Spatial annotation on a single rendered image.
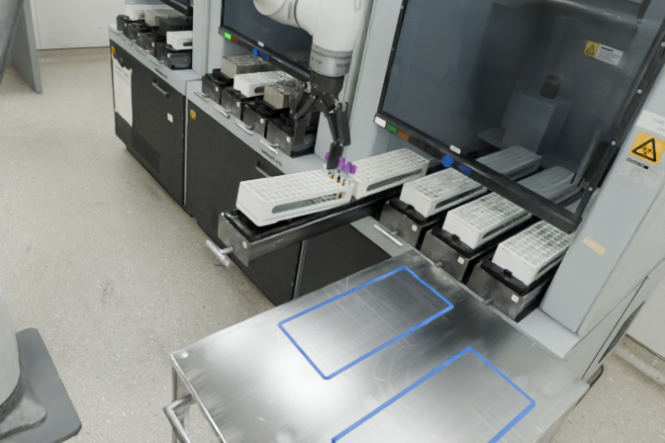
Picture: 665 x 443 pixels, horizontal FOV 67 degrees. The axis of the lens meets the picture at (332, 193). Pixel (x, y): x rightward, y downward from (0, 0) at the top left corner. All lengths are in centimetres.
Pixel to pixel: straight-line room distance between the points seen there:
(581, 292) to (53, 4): 412
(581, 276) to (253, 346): 73
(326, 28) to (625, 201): 69
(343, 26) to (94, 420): 139
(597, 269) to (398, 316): 45
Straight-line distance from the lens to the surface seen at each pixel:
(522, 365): 104
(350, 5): 106
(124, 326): 208
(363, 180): 134
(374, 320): 99
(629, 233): 116
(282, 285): 192
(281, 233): 118
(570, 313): 129
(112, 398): 188
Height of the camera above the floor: 150
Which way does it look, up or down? 31 degrees down
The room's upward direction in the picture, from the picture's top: 11 degrees clockwise
